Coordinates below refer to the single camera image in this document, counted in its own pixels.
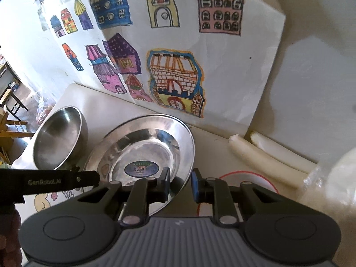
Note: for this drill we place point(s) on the white wax candle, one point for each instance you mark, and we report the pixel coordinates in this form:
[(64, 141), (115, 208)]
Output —
[(258, 161), (281, 155)]

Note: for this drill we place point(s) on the person's left hand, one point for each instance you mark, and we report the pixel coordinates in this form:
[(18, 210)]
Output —
[(9, 236)]

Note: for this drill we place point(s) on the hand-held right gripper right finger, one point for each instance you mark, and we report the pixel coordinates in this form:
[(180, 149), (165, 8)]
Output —
[(195, 185)]

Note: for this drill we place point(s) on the wooden chair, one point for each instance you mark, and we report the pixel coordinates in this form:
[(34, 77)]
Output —
[(14, 133)]

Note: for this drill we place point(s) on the clear bag of white pads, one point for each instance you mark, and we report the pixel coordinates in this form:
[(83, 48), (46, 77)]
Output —
[(339, 183)]

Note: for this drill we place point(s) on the stainless steel plate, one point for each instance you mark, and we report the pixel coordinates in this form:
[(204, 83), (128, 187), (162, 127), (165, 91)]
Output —
[(139, 144)]

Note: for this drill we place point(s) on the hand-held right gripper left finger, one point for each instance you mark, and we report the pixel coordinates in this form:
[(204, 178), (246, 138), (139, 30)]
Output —
[(167, 185)]

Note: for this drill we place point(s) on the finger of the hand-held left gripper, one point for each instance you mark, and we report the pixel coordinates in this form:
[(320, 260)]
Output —
[(89, 178)]

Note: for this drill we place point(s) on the white printed tablecloth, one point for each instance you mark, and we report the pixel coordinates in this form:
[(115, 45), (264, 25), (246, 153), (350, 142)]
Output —
[(211, 150)]

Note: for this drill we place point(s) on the dark round plate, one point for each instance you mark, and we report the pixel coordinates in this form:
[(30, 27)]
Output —
[(58, 141)]

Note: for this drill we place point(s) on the wall poster with drawn houses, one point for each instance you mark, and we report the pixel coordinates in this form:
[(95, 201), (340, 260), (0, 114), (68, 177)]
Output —
[(228, 69)]

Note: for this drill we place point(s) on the clear plastic bag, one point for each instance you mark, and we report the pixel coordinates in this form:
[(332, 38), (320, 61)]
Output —
[(46, 108)]

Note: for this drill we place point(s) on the white bowl with red rim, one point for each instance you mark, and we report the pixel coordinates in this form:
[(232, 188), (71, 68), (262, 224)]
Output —
[(258, 180)]

